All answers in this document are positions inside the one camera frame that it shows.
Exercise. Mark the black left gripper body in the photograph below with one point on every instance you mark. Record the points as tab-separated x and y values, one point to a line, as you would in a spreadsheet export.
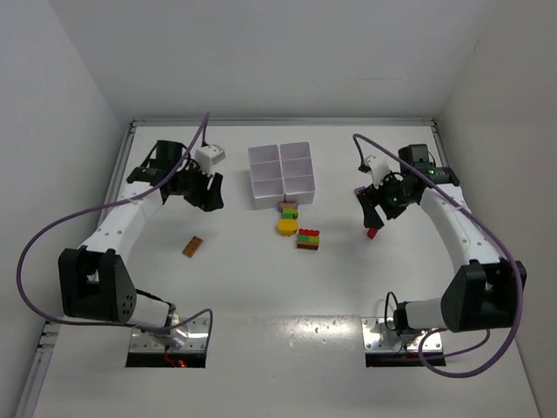
202	190

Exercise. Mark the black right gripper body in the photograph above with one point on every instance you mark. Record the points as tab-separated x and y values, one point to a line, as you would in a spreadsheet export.
377	197

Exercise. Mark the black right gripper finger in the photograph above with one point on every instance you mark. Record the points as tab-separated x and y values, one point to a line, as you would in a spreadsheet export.
388	213
368	203

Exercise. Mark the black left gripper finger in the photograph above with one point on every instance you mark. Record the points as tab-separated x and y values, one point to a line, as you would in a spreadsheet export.
196	201
212	198

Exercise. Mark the red rectangular lego brick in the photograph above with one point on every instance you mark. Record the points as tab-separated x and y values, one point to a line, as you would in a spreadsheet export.
372	233

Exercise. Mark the tan lego plate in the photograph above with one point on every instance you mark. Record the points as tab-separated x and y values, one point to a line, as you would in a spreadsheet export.
192	246

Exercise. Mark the red sloped lego brick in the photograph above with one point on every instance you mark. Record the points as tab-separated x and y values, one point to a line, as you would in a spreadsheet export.
309	232

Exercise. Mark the brown lego plate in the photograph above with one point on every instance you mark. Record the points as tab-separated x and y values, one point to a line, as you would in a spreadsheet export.
308	245

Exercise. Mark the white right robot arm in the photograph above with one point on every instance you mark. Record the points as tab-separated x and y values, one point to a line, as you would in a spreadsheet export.
483	292

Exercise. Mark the white divided container left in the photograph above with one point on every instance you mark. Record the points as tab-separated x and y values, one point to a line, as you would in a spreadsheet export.
266	176

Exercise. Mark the white divided container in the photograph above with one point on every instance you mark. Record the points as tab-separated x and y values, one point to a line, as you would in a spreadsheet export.
297	172
266	176

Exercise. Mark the pink patterned lego piece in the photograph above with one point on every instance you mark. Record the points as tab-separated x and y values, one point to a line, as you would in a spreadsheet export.
287	205

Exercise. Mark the yellow round lego piece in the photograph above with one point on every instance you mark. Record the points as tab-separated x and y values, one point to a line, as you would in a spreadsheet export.
287	227

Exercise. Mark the white divided container right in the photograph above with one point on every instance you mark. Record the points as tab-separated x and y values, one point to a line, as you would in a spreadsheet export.
297	172

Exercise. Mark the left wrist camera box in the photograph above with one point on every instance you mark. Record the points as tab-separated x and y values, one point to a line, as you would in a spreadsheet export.
207	156

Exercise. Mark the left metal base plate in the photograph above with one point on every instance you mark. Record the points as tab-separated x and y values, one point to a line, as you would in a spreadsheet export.
190	338

